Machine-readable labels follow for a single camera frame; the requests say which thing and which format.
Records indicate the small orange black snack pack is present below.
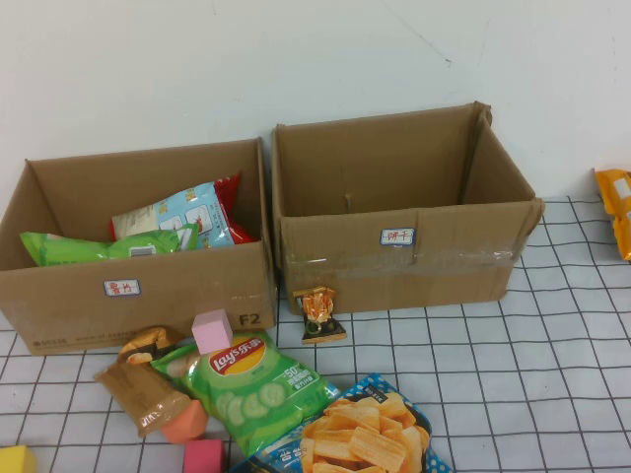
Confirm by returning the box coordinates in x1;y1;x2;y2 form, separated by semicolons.
293;288;348;346

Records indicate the blue polka dot chip bag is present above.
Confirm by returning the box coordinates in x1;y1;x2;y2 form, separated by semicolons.
230;373;453;473

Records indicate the magenta foam cube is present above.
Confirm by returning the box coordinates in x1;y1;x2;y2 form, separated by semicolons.
182;439;226;473

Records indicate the brown snack pack with picture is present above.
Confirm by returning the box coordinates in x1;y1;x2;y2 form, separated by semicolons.
117;325;186;366

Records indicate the cardboard box with F2 print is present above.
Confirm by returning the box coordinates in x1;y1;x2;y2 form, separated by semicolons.
0;137;278;357

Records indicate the yellow orange chip bag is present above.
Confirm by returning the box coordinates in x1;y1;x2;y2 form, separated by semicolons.
594;167;631;261

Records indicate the orange foam block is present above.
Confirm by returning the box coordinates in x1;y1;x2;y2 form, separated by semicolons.
160;399;209;443

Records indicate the white grid tablecloth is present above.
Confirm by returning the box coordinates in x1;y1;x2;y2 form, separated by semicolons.
0;194;631;473

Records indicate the light blue snack bag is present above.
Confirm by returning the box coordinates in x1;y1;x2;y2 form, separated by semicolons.
152;181;238;250

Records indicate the plain brown biscuit packet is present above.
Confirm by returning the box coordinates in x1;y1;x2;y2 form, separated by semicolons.
93;362;192;439

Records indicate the taped cardboard box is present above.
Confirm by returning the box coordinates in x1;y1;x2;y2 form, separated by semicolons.
269;101;546;316

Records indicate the pink foam cube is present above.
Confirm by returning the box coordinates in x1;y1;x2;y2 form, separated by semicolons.
190;308;233;355

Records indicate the yellow foam block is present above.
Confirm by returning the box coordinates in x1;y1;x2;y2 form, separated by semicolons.
0;445;38;473

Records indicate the cream and red snack bag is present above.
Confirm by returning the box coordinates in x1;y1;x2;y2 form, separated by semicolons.
108;204;167;242

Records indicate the green Lay's chip bag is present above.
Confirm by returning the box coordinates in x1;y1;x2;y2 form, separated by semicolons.
150;330;342;457

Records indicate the green chip bag with barcode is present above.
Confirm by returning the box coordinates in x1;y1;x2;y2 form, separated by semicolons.
19;224;199;268

